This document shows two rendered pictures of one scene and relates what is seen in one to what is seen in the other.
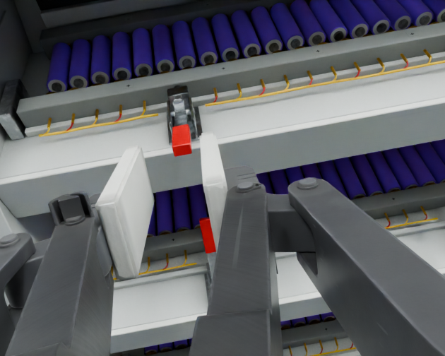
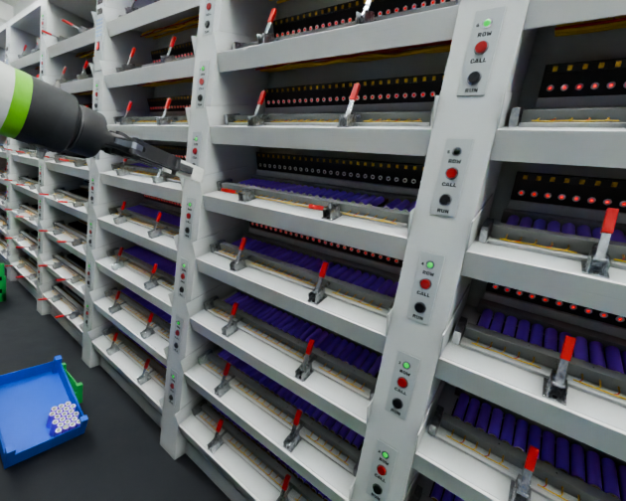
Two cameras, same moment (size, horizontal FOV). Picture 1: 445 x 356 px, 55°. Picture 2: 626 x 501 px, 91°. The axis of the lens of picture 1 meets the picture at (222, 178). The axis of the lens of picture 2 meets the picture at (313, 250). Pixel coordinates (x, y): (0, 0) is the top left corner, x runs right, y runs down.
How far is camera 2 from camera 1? 0.65 m
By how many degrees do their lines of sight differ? 38
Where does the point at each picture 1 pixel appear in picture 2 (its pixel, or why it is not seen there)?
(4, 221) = (200, 206)
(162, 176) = (234, 210)
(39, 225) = (213, 221)
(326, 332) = (273, 331)
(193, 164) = (239, 209)
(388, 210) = (306, 275)
